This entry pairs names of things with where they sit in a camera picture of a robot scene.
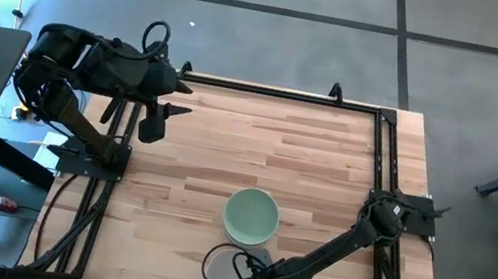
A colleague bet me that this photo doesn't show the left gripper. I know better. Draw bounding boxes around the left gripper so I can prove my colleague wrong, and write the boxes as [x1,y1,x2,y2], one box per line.
[134,56,201,123]

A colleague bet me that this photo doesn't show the white bowl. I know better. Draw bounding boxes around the white bowl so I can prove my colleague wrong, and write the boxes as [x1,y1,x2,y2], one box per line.
[223,230,273,254]
[203,243,274,279]

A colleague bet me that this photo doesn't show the light green bowl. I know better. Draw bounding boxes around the light green bowl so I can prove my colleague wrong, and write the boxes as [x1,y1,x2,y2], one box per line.
[217,183,285,249]

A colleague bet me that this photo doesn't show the white sheet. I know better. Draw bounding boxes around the white sheet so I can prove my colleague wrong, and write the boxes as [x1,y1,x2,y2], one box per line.
[29,127,71,176]

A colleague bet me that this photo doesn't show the yellow power plug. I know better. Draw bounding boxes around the yellow power plug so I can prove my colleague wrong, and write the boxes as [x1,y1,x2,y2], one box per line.
[11,104,32,123]

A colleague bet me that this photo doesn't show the black desk leg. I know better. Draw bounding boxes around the black desk leg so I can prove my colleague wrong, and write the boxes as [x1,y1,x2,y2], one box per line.
[0,130,62,193]

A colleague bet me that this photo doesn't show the red soda can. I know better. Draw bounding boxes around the red soda can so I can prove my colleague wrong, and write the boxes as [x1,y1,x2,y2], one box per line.
[0,195,21,215]

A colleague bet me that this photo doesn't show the black frame handle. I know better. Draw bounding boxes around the black frame handle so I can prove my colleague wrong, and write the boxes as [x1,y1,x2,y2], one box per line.
[177,59,196,79]
[328,80,347,103]

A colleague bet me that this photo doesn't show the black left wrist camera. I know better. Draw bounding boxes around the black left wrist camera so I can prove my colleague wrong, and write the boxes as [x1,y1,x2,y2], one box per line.
[135,100,172,148]

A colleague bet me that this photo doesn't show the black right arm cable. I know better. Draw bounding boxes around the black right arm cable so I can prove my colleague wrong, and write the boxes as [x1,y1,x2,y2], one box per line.
[198,238,273,279]

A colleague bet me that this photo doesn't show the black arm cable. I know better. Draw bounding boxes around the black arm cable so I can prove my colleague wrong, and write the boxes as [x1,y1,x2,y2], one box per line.
[38,1,174,69]
[198,238,273,279]

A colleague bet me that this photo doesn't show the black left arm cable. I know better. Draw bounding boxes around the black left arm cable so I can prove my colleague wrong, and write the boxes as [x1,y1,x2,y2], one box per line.
[38,1,174,69]

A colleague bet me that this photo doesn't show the black aluminium table frame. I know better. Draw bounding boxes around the black aluminium table frame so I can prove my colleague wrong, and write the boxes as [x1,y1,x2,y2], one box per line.
[15,35,477,279]

